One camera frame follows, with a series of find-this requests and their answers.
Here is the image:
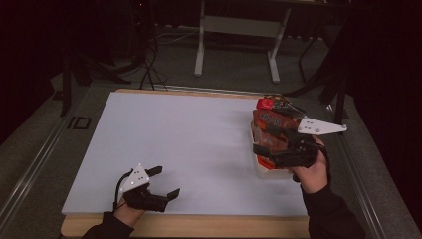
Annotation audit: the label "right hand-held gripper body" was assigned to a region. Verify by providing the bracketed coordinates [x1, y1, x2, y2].
[270, 116, 348, 170]

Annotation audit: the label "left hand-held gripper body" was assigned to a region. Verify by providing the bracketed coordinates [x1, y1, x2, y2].
[118, 162, 169, 213]

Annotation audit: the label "orange snack packet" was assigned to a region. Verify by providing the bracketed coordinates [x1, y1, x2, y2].
[252, 109, 300, 170]

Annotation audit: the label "white divided plastic box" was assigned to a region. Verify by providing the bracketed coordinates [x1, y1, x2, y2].
[249, 120, 295, 180]

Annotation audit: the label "red and black food packet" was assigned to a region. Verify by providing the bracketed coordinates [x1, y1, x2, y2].
[256, 95, 307, 121]

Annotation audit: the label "person's left hand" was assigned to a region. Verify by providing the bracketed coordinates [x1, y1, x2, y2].
[112, 196, 147, 229]

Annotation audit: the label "person's right hand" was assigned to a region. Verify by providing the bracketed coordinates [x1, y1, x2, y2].
[290, 135, 330, 195]

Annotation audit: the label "white paper sheet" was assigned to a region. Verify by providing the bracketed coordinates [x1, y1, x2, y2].
[61, 92, 310, 216]

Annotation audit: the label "black metal stand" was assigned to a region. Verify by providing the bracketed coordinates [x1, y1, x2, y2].
[283, 33, 351, 127]
[59, 49, 132, 118]

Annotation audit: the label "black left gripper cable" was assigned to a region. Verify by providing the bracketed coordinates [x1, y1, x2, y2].
[112, 169, 134, 212]

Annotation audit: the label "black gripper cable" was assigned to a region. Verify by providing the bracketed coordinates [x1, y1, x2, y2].
[112, 169, 134, 212]
[316, 141, 331, 175]

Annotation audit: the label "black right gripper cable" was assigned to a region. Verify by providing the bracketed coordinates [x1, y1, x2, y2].
[316, 141, 331, 175]

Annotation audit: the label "metal floor rail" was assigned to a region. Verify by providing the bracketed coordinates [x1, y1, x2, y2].
[325, 104, 390, 239]
[0, 109, 79, 222]

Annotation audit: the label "black floor bracket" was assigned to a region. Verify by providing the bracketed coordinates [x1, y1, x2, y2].
[67, 116, 92, 130]

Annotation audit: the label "black floor cables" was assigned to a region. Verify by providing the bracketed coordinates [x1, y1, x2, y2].
[138, 33, 169, 92]

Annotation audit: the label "white metal desk frame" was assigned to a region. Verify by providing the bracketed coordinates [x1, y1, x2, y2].
[193, 0, 293, 84]

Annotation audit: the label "white floor cable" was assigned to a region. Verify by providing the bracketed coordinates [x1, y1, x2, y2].
[154, 27, 200, 47]

